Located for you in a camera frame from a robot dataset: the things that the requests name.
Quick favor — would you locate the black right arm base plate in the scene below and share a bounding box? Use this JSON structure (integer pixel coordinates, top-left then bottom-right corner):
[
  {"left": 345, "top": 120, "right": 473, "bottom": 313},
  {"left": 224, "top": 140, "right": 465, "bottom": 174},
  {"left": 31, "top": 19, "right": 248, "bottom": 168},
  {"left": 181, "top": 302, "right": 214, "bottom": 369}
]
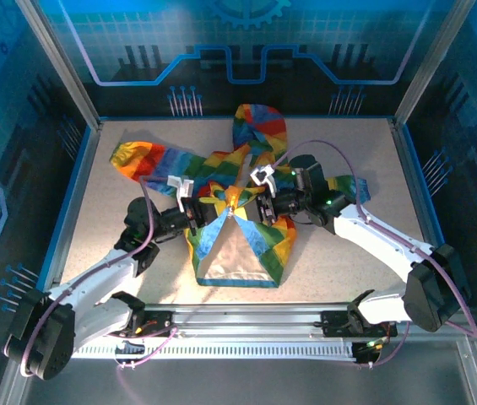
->
[{"left": 312, "top": 309, "right": 398, "bottom": 338}]

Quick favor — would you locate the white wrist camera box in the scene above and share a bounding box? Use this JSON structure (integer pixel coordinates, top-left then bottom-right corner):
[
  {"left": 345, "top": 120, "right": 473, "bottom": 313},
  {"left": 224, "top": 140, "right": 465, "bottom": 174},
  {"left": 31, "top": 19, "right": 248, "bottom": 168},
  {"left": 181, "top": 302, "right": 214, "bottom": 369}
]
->
[
  {"left": 249, "top": 165, "right": 279, "bottom": 196},
  {"left": 166, "top": 174, "right": 195, "bottom": 212}
]

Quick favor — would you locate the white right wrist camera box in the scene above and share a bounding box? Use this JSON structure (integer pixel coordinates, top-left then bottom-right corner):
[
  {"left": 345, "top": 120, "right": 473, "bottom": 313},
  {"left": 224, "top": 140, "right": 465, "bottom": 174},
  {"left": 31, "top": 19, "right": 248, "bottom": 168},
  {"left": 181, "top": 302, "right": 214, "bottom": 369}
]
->
[{"left": 249, "top": 165, "right": 279, "bottom": 196}]

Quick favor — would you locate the black electronics box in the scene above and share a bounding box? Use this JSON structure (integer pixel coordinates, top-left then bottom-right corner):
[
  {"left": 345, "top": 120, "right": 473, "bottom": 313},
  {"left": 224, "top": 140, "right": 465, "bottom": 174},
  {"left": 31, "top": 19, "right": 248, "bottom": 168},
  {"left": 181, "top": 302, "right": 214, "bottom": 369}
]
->
[{"left": 350, "top": 340, "right": 385, "bottom": 366}]

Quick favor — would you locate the rainbow striped jacket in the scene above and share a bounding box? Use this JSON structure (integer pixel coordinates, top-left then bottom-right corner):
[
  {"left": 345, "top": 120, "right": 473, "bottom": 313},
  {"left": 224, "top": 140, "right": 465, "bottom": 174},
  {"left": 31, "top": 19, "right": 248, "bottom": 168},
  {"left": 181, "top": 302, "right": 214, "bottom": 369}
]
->
[{"left": 109, "top": 103, "right": 371, "bottom": 290}]

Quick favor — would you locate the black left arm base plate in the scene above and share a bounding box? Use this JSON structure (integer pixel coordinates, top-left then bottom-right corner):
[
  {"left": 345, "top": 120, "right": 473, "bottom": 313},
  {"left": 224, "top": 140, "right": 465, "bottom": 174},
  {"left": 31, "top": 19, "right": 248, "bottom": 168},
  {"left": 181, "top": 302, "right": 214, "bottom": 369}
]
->
[{"left": 106, "top": 310, "right": 180, "bottom": 338}]

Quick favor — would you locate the aluminium frame post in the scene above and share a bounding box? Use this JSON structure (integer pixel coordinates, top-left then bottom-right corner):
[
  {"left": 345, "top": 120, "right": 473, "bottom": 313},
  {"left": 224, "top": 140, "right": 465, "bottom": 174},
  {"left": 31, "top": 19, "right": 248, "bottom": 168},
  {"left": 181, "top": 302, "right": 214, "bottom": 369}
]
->
[
  {"left": 393, "top": 0, "right": 471, "bottom": 127},
  {"left": 14, "top": 0, "right": 103, "bottom": 130}
]

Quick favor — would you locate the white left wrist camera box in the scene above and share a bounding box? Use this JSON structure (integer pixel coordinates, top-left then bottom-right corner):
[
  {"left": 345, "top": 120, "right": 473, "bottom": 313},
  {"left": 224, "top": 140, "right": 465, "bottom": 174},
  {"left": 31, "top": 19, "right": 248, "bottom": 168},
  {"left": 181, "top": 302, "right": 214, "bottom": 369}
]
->
[{"left": 166, "top": 174, "right": 195, "bottom": 212}]

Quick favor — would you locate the aluminium mounting rail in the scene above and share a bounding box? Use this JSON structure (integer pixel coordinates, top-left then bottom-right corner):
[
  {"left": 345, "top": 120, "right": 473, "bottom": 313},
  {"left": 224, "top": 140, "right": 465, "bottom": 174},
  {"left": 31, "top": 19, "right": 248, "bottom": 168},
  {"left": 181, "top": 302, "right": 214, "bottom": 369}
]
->
[{"left": 73, "top": 304, "right": 477, "bottom": 341}]

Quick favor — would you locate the white slotted cable duct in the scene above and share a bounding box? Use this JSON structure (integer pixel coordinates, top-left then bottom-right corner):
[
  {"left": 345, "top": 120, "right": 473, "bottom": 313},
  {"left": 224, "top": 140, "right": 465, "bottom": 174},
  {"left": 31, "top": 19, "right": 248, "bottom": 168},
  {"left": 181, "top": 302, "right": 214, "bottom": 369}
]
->
[{"left": 71, "top": 339, "right": 366, "bottom": 362}]

